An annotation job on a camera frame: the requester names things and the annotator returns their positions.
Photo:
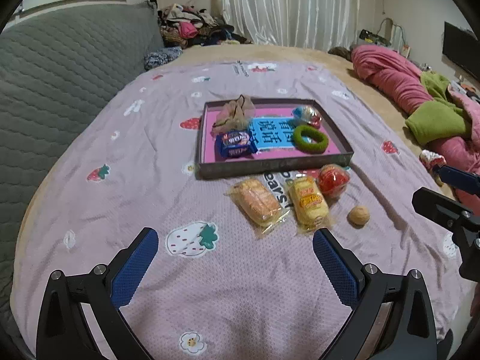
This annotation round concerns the brown walnut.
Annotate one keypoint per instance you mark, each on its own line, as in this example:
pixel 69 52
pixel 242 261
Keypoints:
pixel 359 215

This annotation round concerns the pile of clothes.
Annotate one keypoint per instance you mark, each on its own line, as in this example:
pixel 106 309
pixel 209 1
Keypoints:
pixel 185 27

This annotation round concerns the blue cookie snack packet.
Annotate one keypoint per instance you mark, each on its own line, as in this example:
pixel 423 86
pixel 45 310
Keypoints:
pixel 235 144

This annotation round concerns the grey quilted headboard cover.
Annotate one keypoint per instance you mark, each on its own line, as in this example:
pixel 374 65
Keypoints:
pixel 58 71

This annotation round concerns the blue patterned cloth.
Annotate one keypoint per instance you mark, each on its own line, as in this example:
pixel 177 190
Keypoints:
pixel 161 57

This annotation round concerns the white curtain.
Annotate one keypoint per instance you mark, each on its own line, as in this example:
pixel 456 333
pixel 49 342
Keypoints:
pixel 311 24

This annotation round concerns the white side shelf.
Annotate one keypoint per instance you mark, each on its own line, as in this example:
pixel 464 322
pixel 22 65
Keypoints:
pixel 367 37

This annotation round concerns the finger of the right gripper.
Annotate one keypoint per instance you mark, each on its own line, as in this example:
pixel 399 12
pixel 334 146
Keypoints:
pixel 445 212
pixel 458 179

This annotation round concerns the pink strawberry print blanket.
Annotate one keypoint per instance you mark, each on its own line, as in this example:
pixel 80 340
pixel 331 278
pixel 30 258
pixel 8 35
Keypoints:
pixel 215 290

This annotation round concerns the dark shallow tray box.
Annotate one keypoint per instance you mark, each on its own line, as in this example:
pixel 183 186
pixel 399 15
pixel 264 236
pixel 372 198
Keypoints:
pixel 339 151

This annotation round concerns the pink quilt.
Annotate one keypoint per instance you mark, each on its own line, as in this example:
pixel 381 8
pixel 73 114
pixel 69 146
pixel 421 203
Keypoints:
pixel 400 80

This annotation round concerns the green fleece blanket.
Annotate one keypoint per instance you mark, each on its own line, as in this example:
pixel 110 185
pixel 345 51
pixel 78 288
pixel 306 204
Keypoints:
pixel 442 116

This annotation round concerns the black television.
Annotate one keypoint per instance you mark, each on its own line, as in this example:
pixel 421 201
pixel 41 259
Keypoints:
pixel 462 48

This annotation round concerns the yellow bread cake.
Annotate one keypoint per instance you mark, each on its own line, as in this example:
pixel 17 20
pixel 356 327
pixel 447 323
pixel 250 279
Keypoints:
pixel 311 209

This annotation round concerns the red kinder egg package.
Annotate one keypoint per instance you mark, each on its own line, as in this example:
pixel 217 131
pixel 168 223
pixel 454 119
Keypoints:
pixel 332 180

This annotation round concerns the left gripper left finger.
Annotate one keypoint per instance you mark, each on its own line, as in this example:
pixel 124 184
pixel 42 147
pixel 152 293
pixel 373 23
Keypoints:
pixel 63 331

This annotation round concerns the kinder egg in tray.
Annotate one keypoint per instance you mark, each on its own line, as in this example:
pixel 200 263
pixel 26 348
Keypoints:
pixel 307 115

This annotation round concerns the orange bread cake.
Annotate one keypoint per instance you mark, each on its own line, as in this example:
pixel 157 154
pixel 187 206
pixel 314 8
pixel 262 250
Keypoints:
pixel 259 204

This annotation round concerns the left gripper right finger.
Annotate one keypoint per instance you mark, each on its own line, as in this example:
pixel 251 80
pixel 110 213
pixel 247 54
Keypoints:
pixel 408 331

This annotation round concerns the white red floral scrunchie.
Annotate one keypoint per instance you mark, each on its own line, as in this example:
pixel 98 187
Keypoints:
pixel 431 161

